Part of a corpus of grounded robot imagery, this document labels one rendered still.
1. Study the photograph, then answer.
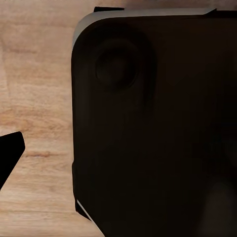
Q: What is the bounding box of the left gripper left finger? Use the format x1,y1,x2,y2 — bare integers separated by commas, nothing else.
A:
0,131,25,190

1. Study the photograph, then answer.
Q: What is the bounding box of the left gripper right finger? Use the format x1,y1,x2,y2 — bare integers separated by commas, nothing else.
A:
222,131,237,170

